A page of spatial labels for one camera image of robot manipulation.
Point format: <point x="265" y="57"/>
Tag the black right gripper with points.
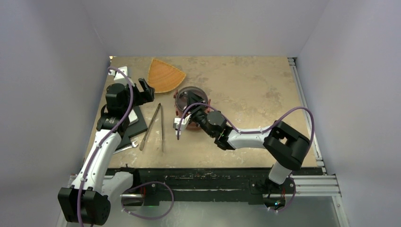
<point x="195" y="112"/>

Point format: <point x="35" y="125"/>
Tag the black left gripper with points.
<point x="145" y="96"/>

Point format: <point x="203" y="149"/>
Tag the glass lid with red clasp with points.
<point x="189" y="95"/>

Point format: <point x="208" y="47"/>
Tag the dark red steel lunch pot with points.
<point x="193" y="127"/>

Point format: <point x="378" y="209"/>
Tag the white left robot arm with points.
<point x="88" y="199"/>

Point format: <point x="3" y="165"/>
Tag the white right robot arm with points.
<point x="288" y="146"/>

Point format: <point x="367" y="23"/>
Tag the white small device box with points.
<point x="133" y="118"/>

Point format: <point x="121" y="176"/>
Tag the woven bamboo basket tray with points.
<point x="164" y="77"/>

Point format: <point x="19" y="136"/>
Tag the steel wrench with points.
<point x="132" y="145"/>

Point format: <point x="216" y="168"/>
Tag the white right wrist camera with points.
<point x="181" y="123"/>

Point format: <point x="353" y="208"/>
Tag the black network switch box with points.
<point x="134" y="129"/>

